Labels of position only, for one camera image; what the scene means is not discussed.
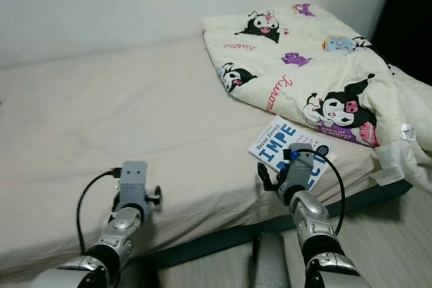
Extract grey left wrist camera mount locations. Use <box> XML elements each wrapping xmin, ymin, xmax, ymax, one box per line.
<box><xmin>121</xmin><ymin>161</ymin><xmax>149</xmax><ymax>211</ymax></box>

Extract mattress with cream sheet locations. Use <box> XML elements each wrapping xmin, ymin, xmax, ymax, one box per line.
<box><xmin>0</xmin><ymin>35</ymin><xmax>432</xmax><ymax>282</ymax></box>

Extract cream cartoon print quilt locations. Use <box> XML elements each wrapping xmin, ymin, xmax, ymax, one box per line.
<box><xmin>202</xmin><ymin>3</ymin><xmax>432</xmax><ymax>196</ymax></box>

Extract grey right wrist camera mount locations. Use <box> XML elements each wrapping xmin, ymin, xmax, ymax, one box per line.
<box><xmin>285</xmin><ymin>143</ymin><xmax>319</xmax><ymax>191</ymax></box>

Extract dark wardrobe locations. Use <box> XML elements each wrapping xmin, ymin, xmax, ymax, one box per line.
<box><xmin>370</xmin><ymin>0</ymin><xmax>432</xmax><ymax>86</ymax></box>

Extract white book blue letters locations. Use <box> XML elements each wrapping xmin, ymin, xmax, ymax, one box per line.
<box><xmin>248</xmin><ymin>116</ymin><xmax>331</xmax><ymax>191</ymax></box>

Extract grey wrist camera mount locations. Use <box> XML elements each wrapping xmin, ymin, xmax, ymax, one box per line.
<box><xmin>121</xmin><ymin>161</ymin><xmax>149</xmax><ymax>211</ymax></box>
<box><xmin>285</xmin><ymin>143</ymin><xmax>319</xmax><ymax>191</ymax></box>

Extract grey robot leg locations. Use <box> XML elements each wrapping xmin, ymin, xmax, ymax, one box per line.
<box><xmin>251</xmin><ymin>231</ymin><xmax>296</xmax><ymax>288</ymax></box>

